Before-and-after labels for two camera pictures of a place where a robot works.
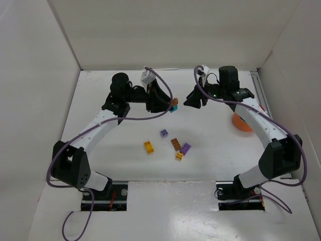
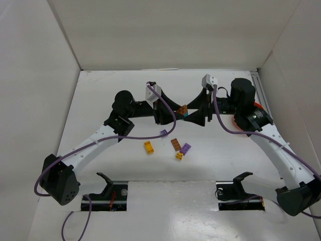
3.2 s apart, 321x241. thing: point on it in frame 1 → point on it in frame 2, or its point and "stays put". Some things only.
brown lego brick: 175,101 → 183,109
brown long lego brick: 176,144 stays put
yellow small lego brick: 179,155 stays put
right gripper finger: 194,99 → 197,117
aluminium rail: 263,100 stays put
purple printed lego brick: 184,149 stays put
